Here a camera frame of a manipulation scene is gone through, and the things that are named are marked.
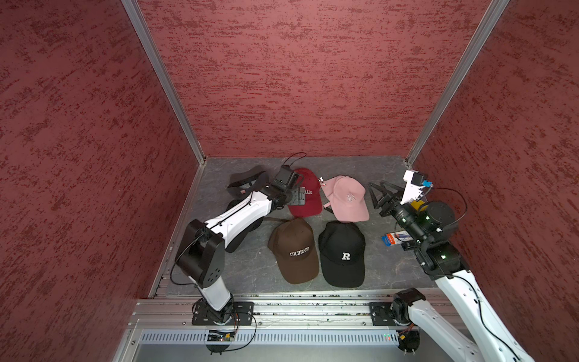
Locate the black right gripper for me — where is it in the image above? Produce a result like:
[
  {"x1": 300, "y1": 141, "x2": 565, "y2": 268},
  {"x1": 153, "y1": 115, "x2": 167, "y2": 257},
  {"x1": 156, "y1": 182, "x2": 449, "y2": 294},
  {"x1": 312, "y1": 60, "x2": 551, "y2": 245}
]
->
[{"x1": 366, "y1": 179, "x2": 429, "y2": 244}]

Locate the dark red baseball cap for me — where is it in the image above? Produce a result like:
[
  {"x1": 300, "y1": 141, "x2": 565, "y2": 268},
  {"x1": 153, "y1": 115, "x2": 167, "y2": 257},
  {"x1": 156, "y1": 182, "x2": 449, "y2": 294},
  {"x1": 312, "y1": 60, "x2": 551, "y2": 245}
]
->
[{"x1": 289, "y1": 167, "x2": 323, "y2": 218}]

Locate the pink baseball cap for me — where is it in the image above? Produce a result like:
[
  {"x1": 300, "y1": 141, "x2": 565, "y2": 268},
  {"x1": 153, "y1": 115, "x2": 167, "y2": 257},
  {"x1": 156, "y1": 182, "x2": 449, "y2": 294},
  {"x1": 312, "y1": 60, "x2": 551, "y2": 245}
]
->
[{"x1": 320, "y1": 175, "x2": 369, "y2": 223}]

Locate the brown baseball cap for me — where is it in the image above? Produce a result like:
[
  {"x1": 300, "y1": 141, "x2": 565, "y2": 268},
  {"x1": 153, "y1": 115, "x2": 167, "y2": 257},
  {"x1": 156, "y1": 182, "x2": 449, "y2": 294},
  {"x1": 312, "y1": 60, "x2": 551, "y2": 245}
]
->
[{"x1": 268, "y1": 218, "x2": 320, "y2": 284}]

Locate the grey baseball cap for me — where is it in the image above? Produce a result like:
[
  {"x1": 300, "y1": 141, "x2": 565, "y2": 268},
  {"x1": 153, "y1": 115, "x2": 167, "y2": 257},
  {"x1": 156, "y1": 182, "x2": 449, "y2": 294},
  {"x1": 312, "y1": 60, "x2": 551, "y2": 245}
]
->
[{"x1": 227, "y1": 165, "x2": 269, "y2": 200}]

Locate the black baseball cap letter R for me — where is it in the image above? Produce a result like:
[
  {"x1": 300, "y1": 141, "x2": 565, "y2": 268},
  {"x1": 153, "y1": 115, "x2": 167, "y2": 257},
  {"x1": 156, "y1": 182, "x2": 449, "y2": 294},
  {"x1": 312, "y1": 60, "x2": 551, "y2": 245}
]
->
[{"x1": 318, "y1": 221, "x2": 366, "y2": 288}]

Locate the black cap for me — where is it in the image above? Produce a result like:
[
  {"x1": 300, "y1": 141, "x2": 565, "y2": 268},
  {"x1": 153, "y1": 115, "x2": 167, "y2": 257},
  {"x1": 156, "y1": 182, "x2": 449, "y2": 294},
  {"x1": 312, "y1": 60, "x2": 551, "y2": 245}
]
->
[{"x1": 226, "y1": 202, "x2": 265, "y2": 253}]

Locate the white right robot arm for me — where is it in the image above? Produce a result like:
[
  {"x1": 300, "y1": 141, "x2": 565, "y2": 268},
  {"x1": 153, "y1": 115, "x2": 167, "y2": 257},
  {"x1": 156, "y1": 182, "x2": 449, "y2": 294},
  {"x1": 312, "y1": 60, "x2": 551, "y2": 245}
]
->
[{"x1": 368, "y1": 182, "x2": 533, "y2": 361}]

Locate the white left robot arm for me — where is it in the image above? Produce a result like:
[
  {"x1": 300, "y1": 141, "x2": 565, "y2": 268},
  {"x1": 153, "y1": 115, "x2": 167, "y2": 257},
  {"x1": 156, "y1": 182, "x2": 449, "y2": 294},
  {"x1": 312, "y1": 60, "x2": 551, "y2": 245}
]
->
[{"x1": 173, "y1": 159, "x2": 305, "y2": 317}]

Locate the yellow plastic cup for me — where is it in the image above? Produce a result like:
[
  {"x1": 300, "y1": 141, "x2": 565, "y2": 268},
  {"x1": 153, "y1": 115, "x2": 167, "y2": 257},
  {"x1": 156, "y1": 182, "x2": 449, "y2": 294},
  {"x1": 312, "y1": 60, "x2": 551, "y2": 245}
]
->
[{"x1": 411, "y1": 200, "x2": 428, "y2": 214}]

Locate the toothpaste tube box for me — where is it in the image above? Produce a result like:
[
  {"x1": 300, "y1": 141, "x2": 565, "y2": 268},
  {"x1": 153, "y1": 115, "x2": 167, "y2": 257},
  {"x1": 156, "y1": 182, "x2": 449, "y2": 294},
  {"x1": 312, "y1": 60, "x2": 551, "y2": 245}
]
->
[{"x1": 381, "y1": 231, "x2": 413, "y2": 247}]

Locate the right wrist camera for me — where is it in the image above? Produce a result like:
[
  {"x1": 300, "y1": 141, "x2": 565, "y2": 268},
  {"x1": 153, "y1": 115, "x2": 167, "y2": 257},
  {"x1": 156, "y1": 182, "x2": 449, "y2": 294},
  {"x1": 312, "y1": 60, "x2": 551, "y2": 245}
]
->
[{"x1": 400, "y1": 170, "x2": 433, "y2": 205}]

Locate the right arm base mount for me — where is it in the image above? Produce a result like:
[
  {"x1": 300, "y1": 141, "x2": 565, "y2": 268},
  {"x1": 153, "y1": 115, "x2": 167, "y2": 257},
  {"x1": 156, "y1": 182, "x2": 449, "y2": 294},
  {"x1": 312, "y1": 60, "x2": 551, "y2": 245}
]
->
[{"x1": 369, "y1": 300, "x2": 411, "y2": 327}]

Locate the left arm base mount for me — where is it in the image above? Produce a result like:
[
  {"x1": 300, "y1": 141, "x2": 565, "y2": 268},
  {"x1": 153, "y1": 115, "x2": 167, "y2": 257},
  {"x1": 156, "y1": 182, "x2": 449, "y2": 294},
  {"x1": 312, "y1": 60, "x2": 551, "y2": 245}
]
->
[{"x1": 191, "y1": 299, "x2": 255, "y2": 327}]

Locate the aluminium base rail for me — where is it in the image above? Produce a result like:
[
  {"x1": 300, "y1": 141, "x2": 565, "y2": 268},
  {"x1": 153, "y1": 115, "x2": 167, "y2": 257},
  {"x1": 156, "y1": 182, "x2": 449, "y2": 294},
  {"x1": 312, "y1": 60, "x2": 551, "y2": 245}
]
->
[{"x1": 112, "y1": 289, "x2": 498, "y2": 362}]

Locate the right rear aluminium corner post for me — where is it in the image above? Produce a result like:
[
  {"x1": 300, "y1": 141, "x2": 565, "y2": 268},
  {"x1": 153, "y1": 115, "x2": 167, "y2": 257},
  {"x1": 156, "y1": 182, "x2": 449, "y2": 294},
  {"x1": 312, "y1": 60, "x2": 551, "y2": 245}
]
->
[{"x1": 406, "y1": 0, "x2": 510, "y2": 168}]

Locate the aluminium corner post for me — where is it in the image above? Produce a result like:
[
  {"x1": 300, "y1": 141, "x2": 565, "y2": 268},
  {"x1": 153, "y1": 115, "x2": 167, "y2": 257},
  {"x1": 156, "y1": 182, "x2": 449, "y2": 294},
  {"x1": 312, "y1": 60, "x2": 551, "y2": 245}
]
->
[
  {"x1": 406, "y1": 0, "x2": 510, "y2": 168},
  {"x1": 122, "y1": 0, "x2": 207, "y2": 167}
]

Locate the left rear aluminium corner post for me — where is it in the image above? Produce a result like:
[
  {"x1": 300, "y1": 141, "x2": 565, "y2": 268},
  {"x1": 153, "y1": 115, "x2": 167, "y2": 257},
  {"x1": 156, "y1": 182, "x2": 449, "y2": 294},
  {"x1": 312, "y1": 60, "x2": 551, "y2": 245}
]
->
[{"x1": 122, "y1": 0, "x2": 207, "y2": 167}]

